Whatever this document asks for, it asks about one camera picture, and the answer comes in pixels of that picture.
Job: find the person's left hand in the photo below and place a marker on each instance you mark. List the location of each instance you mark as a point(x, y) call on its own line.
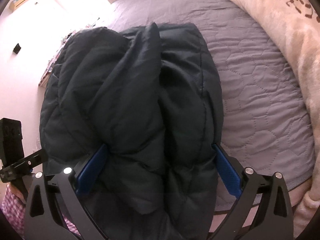
point(14, 190)

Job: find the pink plaid clothing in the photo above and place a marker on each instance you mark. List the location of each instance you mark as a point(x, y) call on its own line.
point(14, 211)

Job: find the black wall switch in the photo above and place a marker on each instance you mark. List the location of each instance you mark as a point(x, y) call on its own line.
point(17, 49)

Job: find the grey quilted bed cover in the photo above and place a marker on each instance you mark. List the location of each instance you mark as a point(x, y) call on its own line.
point(266, 124)

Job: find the dark green quilted jacket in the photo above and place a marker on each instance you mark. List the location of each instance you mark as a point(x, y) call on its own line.
point(152, 96)

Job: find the beige floral duvet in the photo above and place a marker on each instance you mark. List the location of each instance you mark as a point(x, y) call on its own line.
point(293, 25)

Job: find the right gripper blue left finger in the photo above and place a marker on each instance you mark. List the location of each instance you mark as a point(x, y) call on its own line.
point(87, 171)

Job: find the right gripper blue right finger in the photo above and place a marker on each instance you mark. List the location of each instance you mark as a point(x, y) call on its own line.
point(229, 170)

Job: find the plaid tablecloth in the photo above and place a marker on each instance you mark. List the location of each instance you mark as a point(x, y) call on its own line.
point(47, 73)

